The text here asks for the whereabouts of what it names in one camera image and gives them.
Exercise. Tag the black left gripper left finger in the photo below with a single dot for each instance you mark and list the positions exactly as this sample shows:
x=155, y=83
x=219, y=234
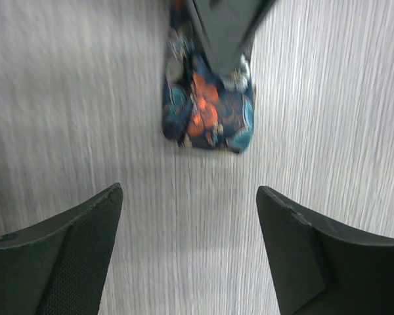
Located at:
x=59, y=265

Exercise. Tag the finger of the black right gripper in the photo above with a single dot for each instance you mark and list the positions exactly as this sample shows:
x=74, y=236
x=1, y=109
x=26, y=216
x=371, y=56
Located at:
x=223, y=29

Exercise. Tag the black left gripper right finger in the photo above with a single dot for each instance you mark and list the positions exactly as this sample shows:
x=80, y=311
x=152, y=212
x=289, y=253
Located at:
x=322, y=266

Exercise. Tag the navy floral silk tie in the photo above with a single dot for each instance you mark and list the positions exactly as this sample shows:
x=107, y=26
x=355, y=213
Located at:
x=199, y=108

